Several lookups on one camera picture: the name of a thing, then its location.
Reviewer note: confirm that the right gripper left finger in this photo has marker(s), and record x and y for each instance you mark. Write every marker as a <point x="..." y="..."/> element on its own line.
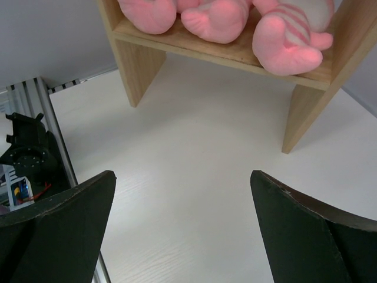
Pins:
<point x="59" y="238"/>

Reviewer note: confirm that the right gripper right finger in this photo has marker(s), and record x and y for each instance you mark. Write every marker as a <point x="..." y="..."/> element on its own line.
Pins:
<point x="307" y="240"/>

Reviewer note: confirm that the aluminium mounting rail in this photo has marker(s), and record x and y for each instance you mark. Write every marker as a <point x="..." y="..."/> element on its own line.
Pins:
<point x="30" y="98"/>

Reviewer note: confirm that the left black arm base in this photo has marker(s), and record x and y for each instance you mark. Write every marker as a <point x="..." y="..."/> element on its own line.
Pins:
<point x="32" y="150"/>

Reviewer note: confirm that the slotted white cable duct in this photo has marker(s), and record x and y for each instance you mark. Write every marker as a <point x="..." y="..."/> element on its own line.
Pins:
<point x="16" y="192"/>

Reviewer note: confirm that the wooden two-tier shelf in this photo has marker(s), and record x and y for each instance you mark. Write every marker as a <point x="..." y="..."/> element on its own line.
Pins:
<point x="139" y="58"/>

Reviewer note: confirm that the pink striped plush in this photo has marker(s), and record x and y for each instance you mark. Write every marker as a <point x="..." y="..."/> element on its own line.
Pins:
<point x="150" y="17"/>
<point x="291" y="35"/>
<point x="219" y="21"/>

